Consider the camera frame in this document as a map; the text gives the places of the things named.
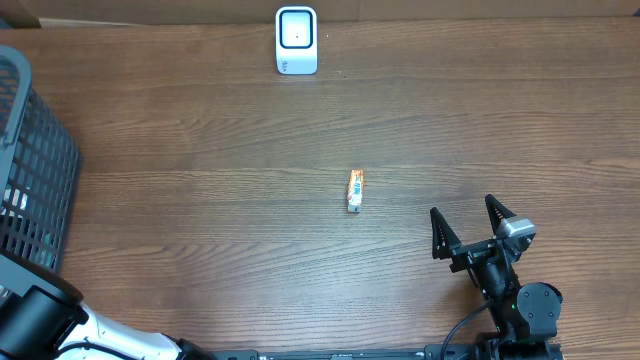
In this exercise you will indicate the small orange juice carton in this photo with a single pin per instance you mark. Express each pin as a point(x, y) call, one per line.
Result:
point(355, 191)

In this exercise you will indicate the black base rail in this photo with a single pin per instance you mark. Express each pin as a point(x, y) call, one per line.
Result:
point(429, 352)

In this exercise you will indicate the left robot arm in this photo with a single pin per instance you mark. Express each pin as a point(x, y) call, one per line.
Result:
point(44, 317)

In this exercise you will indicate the dark plastic mesh basket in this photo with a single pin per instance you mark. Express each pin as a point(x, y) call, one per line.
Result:
point(40, 167)

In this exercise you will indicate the white barcode scanner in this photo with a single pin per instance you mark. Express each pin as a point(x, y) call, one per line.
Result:
point(296, 40)

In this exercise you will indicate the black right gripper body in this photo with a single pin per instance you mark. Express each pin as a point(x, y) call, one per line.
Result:
point(493, 279)

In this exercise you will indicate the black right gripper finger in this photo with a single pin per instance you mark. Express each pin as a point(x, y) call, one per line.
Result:
point(444, 240)
point(497, 212)

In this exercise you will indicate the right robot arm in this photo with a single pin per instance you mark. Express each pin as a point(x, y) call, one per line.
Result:
point(525, 316)

